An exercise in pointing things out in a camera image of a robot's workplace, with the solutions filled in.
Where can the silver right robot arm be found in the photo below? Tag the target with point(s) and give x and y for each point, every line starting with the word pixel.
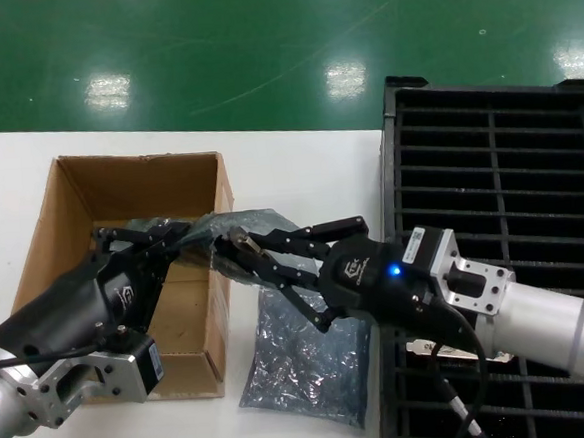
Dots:
pixel 545 321

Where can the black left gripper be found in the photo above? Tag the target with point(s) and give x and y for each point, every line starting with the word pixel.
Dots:
pixel 87 303

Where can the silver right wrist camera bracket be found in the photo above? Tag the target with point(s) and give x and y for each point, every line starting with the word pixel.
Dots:
pixel 477 286

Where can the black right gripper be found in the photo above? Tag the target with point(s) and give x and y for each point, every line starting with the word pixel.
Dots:
pixel 372 283

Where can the brown cardboard box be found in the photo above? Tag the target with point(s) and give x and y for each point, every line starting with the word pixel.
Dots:
pixel 134 185

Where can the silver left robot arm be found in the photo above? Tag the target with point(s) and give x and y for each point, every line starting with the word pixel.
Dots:
pixel 4 399

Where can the black slotted plastic container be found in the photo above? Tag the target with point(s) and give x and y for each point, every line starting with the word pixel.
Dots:
pixel 494 165

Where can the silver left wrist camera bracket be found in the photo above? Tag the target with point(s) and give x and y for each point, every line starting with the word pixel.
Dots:
pixel 97 378

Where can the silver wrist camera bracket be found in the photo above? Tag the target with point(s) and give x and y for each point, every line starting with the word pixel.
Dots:
pixel 477 286
pixel 97 378

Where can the empty grey antistatic bag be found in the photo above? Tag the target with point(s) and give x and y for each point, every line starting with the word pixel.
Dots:
pixel 303 378

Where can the crinkled grey antistatic bag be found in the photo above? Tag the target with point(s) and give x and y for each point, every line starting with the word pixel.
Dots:
pixel 252 219

